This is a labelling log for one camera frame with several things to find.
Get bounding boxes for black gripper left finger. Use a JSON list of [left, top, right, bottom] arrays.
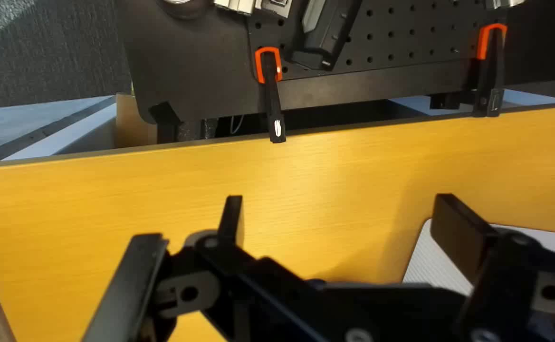
[[219, 195, 244, 244]]

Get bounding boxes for orange black clamp left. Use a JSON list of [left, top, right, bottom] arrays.
[[253, 45, 287, 142]]

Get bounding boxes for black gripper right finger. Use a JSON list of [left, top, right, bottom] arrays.
[[432, 193, 498, 281]]

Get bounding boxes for orange black clamp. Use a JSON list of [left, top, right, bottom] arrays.
[[472, 22, 508, 115], [253, 45, 287, 142]]

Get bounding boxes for white paper sheet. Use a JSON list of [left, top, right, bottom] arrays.
[[403, 218, 555, 296]]

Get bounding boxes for orange black clamp right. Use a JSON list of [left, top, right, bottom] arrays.
[[472, 22, 508, 115]]

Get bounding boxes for black perforated mounting board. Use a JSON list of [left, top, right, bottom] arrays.
[[116, 0, 555, 121]]

